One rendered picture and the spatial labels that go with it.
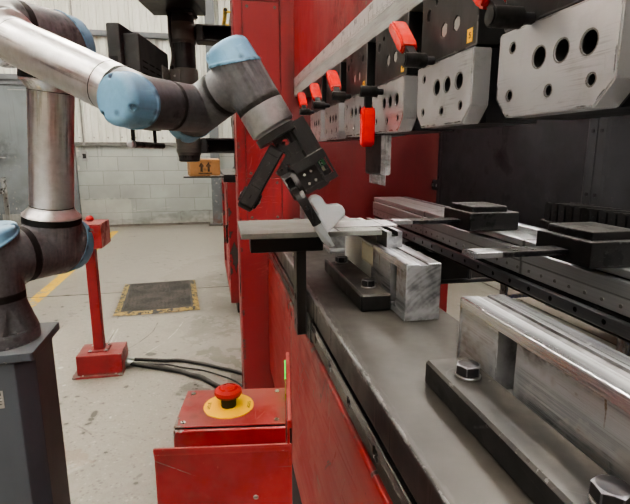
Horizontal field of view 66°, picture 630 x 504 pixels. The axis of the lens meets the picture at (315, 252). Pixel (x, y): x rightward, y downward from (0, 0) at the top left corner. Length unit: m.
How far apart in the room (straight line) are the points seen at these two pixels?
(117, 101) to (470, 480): 0.62
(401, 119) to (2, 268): 0.78
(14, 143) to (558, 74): 8.29
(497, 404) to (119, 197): 7.91
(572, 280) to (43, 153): 1.00
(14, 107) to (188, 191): 2.69
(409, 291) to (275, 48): 1.25
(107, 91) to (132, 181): 7.46
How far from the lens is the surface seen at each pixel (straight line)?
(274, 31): 1.86
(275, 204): 1.83
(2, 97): 8.59
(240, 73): 0.79
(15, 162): 8.54
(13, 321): 1.11
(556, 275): 0.91
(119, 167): 8.22
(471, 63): 0.58
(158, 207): 8.20
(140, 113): 0.73
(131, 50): 2.04
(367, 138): 0.83
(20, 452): 1.18
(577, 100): 0.43
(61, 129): 1.13
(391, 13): 0.86
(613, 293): 0.81
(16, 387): 1.11
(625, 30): 0.42
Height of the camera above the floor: 1.14
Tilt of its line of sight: 12 degrees down
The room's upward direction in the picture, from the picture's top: straight up
